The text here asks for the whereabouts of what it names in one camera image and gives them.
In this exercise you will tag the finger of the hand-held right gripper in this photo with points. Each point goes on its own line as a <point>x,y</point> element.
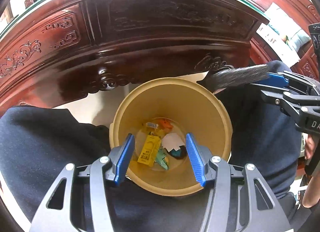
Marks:
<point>276,78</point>
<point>277,98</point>

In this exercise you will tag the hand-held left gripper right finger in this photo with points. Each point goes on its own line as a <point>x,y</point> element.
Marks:
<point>195,159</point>

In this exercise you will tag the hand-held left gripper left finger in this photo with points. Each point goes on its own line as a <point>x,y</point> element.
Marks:
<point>125,159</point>

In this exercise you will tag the teal paper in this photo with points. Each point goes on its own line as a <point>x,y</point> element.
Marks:
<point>178,153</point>

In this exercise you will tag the yellow carton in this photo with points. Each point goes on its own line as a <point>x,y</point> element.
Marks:
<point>149,151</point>

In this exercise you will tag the torn white paper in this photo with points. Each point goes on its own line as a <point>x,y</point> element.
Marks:
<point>171,141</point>

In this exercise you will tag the green snack bag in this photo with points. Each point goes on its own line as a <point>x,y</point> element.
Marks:
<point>162,158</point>

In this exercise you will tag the black foam block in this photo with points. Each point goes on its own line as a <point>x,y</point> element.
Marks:
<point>235,78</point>

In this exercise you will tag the orange paper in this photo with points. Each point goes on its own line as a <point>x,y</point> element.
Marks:
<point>166,124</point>

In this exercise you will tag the beige plastic bin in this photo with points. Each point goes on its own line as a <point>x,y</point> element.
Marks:
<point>175,96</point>

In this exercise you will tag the person's right forearm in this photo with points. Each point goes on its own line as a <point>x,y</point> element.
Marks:
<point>311,194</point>

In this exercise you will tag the person's right hand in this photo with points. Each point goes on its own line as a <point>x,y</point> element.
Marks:
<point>310,146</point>

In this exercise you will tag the person's right leg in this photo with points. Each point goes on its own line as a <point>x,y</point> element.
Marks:
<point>262,134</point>

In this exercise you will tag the person's leg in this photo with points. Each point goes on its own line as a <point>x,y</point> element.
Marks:
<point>262,134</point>
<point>50,146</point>

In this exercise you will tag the small clear wrapper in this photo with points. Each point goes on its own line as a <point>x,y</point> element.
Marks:
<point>151,124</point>

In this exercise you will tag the blue embroidered cushion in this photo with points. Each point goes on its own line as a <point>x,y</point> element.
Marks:
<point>297,39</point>

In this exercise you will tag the person's left leg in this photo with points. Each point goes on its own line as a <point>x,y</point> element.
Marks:
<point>50,146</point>

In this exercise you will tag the carved dark wooden table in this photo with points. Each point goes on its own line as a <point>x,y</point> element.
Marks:
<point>150,34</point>

